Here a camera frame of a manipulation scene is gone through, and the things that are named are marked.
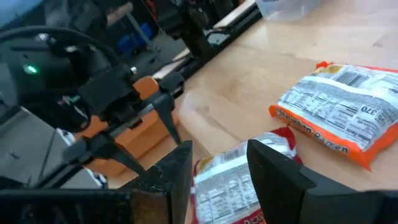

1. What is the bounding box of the red roast beef ramen pack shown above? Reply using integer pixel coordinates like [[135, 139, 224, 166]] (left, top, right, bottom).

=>
[[190, 126, 303, 224]]

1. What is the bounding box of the orange chicken ramen pack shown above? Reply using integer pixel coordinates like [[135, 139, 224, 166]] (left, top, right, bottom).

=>
[[269, 61, 398, 170]]

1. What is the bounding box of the orange plastic bin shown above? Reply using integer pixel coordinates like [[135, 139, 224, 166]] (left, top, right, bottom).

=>
[[74, 76, 180, 177]]

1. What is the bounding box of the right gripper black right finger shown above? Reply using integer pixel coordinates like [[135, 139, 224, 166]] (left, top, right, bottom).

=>
[[247, 139, 398, 224]]

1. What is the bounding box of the clear plastic bin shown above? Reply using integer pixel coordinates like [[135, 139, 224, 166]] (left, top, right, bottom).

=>
[[256, 0, 321, 22]]

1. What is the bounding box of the blue floor bin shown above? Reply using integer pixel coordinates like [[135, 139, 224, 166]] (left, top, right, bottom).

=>
[[115, 22, 154, 56]]

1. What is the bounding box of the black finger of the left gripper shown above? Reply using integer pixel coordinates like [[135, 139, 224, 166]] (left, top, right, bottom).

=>
[[152, 92, 183, 146], [63, 133, 146, 175]]

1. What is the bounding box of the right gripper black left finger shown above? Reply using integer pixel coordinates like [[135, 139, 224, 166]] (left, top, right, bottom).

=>
[[0, 139, 194, 224]]

